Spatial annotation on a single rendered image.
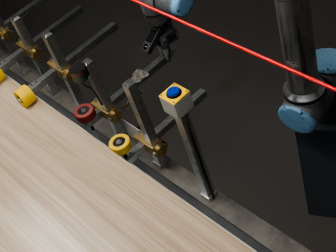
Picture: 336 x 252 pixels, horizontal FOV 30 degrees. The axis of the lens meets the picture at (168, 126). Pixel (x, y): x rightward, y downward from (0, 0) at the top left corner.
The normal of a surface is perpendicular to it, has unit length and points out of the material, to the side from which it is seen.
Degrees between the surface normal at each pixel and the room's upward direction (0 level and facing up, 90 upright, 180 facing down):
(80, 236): 0
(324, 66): 5
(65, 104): 0
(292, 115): 95
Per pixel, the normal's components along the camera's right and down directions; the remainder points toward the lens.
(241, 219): -0.25, -0.67
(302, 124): -0.55, 0.74
